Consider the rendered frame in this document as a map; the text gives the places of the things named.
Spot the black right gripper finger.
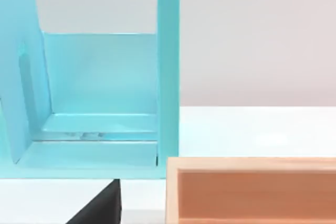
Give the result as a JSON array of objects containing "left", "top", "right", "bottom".
[{"left": 65, "top": 178, "right": 123, "bottom": 224}]

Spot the light blue rack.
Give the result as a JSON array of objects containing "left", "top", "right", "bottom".
[{"left": 0, "top": 0, "right": 181, "bottom": 180}]

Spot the shallow salmon-coloured box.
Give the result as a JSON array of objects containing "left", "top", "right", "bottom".
[{"left": 165, "top": 156, "right": 336, "bottom": 224}]

